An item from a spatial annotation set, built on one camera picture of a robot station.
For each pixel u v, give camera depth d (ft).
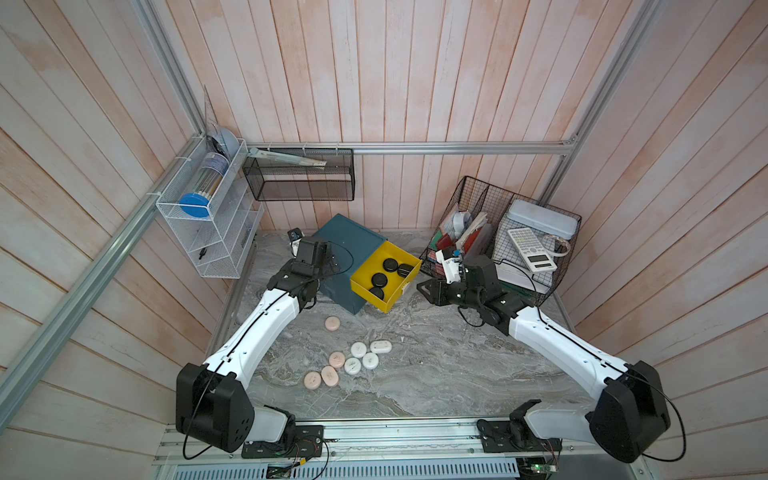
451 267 2.39
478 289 2.03
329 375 2.68
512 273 2.84
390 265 2.92
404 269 2.88
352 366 2.75
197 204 2.26
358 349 2.88
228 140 2.79
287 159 2.98
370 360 2.81
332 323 3.05
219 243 2.55
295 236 2.33
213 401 1.31
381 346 2.89
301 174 3.42
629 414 1.31
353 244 2.90
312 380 2.68
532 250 2.82
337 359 2.81
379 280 2.81
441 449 2.40
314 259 2.04
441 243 3.51
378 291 2.73
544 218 3.10
